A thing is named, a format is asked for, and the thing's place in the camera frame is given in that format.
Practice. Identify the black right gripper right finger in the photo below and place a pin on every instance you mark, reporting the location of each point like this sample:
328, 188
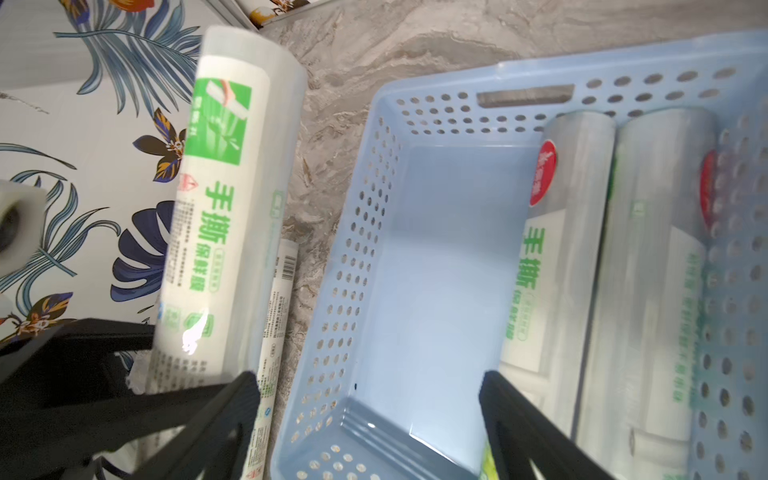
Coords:
523, 442

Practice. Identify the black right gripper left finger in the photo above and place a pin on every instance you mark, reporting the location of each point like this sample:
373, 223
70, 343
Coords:
217, 422

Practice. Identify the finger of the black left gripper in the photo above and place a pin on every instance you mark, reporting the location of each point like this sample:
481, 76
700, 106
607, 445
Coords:
62, 406

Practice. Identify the plastic wrap roll green label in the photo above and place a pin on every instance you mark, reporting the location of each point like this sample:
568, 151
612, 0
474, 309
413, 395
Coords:
544, 342

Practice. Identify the plastic wrap roll red logo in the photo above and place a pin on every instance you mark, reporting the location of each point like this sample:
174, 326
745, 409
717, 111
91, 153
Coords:
635, 418

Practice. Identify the plastic wrap roll with barcode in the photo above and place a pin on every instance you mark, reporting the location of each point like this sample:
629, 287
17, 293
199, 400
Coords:
228, 213

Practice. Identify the light blue perforated plastic basket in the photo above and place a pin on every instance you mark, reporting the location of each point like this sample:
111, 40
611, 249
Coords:
413, 307

